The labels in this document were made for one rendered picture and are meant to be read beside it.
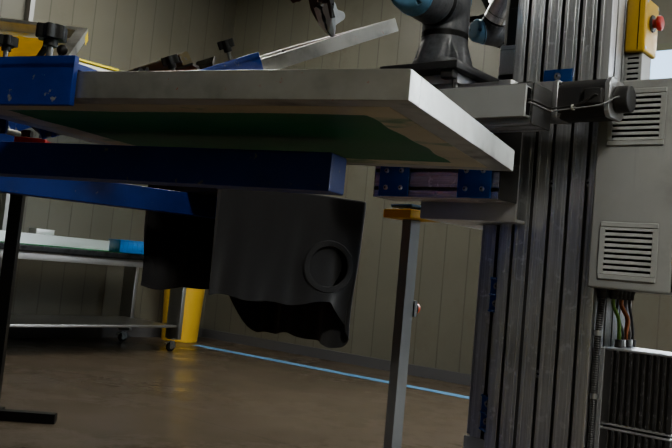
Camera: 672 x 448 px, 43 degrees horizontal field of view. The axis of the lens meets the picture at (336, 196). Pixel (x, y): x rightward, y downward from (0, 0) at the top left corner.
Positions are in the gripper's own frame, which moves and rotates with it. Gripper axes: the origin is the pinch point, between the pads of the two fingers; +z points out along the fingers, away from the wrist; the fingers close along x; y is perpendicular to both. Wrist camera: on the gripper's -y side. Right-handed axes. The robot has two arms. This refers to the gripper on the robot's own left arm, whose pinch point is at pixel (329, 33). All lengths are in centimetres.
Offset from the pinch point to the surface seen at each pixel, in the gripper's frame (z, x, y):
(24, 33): -30, 134, -33
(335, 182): 21, -81, -69
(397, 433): 122, 13, -7
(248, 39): -10, 507, 296
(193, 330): 213, 475, 137
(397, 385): 108, 13, -2
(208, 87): 1, -89, -90
